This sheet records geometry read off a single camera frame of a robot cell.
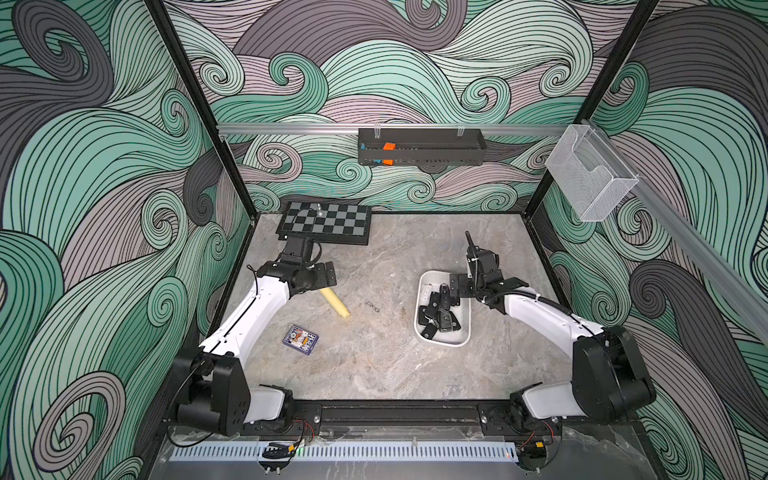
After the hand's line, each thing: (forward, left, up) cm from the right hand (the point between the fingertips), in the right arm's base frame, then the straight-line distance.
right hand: (471, 281), depth 90 cm
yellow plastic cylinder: (-5, +41, -6) cm, 42 cm away
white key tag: (0, +13, -6) cm, 15 cm away
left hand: (-1, +46, +7) cm, 46 cm away
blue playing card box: (-15, +52, -6) cm, 55 cm away
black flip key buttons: (-11, +9, -6) cm, 15 cm away
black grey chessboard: (+31, +49, -5) cm, 58 cm away
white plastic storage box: (-8, +11, -6) cm, 15 cm away
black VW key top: (-13, +14, -7) cm, 20 cm away
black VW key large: (-2, +11, -7) cm, 13 cm away
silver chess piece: (+34, +52, -2) cm, 62 cm away
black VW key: (-9, +15, -7) cm, 19 cm away
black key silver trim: (-2, +8, -5) cm, 10 cm away
